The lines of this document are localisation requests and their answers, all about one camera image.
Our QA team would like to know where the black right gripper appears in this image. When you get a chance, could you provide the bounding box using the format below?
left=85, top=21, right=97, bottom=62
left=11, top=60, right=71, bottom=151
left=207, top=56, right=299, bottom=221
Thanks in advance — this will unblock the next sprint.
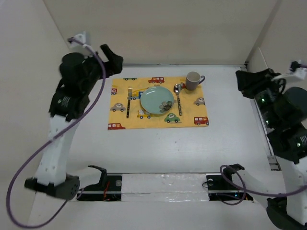
left=234, top=67, right=283, bottom=126

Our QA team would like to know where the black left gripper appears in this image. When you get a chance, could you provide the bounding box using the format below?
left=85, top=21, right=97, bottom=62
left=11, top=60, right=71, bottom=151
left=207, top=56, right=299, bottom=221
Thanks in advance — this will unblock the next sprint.
left=84, top=44, right=124, bottom=92

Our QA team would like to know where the black-handled metal fork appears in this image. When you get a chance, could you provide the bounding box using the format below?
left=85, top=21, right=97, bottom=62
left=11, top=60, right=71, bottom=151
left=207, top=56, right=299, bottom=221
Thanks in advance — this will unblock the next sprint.
left=126, top=87, right=133, bottom=118

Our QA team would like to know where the lavender ceramic mug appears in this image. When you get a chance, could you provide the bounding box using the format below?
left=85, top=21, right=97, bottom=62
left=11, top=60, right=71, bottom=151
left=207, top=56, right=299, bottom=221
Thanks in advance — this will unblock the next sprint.
left=185, top=71, right=205, bottom=91

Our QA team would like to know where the green ceramic plate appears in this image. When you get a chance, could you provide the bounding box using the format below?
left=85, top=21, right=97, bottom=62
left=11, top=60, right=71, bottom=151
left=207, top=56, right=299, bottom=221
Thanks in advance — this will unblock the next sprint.
left=140, top=86, right=174, bottom=115

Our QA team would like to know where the yellow car-print cloth placemat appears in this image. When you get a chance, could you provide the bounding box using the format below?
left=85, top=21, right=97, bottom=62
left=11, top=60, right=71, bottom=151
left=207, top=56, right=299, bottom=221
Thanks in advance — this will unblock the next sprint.
left=108, top=76, right=209, bottom=130

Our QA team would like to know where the silver metal spoon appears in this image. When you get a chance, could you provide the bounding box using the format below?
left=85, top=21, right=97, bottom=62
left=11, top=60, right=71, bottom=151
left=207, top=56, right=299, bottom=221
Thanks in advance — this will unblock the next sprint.
left=173, top=84, right=182, bottom=116

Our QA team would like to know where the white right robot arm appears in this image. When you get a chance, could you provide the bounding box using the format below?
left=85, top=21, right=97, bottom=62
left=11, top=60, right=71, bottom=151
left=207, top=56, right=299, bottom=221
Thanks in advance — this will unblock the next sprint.
left=220, top=61, right=307, bottom=230

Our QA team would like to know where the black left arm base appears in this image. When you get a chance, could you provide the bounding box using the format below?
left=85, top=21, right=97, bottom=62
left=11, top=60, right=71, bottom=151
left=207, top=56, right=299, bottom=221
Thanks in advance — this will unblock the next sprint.
left=76, top=165, right=122, bottom=202

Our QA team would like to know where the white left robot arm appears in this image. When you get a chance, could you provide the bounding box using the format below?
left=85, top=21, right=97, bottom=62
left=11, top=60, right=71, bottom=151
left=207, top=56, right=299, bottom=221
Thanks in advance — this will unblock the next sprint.
left=24, top=31, right=123, bottom=201

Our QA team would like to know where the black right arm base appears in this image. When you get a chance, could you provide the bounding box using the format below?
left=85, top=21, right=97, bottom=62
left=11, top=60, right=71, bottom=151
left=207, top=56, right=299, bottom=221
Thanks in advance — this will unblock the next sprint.
left=202, top=164, right=253, bottom=206

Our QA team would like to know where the aluminium table edge rail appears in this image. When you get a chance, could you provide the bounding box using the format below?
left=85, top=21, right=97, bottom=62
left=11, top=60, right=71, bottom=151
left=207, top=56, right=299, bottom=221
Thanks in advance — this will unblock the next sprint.
left=123, top=63, right=245, bottom=68

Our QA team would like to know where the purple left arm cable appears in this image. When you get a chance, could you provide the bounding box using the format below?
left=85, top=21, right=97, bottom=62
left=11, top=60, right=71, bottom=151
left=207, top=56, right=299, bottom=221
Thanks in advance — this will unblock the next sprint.
left=6, top=38, right=106, bottom=228

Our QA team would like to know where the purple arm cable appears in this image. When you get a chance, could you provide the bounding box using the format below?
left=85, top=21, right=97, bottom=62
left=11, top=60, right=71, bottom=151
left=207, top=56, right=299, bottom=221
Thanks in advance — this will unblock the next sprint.
left=6, top=38, right=106, bottom=228
left=219, top=61, right=307, bottom=198

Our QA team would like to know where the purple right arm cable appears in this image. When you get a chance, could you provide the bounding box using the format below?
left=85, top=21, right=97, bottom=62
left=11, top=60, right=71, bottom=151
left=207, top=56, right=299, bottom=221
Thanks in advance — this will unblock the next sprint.
left=219, top=61, right=307, bottom=198

